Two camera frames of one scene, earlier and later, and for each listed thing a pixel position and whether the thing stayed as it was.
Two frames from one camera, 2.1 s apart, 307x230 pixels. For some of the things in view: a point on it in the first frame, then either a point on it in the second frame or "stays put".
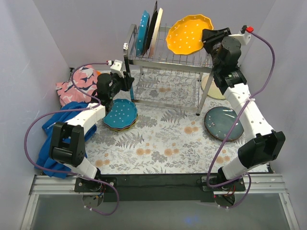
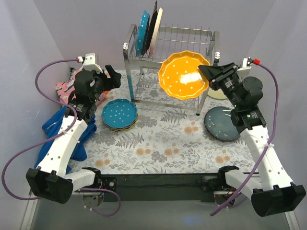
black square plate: (152, 25) stays put
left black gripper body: (128, 81) -> (105, 80)
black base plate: (185, 188) stays put
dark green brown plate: (218, 121) stays put
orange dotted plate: (185, 37) -> (180, 77)
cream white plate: (151, 49) stays put
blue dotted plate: (142, 33) stays put
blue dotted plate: (123, 113) stays put
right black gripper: (213, 36) -> (222, 75)
